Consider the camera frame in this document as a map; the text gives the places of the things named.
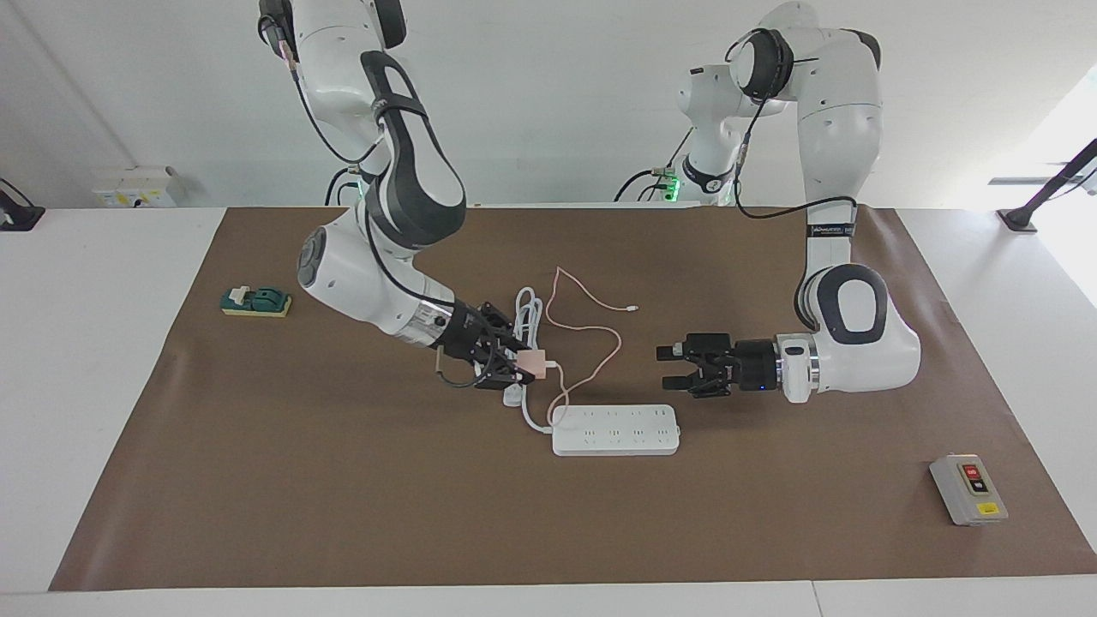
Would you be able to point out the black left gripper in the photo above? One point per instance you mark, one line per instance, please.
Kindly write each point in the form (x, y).
(746, 367)

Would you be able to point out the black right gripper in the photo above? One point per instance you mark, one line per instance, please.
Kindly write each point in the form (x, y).
(471, 334)

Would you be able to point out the pink charger adapter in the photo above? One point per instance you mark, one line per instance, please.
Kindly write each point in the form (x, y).
(536, 363)

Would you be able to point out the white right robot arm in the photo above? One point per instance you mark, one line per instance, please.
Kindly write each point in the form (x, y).
(411, 171)

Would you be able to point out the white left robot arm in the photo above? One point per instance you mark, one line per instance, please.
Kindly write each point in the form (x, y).
(840, 120)

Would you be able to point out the white power strip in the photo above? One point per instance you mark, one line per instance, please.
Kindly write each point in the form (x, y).
(617, 428)

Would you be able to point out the brown table mat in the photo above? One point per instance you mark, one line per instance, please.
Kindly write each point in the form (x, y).
(343, 471)

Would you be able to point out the green knife switch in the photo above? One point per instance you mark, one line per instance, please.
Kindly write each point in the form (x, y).
(257, 302)

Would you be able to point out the grey on-off switch box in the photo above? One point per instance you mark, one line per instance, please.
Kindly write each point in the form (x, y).
(968, 488)

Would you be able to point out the black camera stand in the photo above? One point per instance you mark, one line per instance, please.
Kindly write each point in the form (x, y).
(1020, 218)
(21, 218)

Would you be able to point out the white wall outlet box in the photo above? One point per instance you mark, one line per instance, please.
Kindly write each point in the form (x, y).
(137, 187)

